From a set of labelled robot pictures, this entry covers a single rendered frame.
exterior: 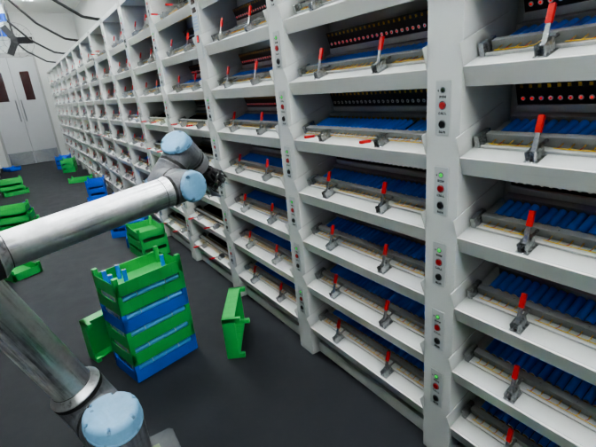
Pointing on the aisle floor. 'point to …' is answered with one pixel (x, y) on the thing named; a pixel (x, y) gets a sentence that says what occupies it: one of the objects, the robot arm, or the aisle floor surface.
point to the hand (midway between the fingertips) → (217, 189)
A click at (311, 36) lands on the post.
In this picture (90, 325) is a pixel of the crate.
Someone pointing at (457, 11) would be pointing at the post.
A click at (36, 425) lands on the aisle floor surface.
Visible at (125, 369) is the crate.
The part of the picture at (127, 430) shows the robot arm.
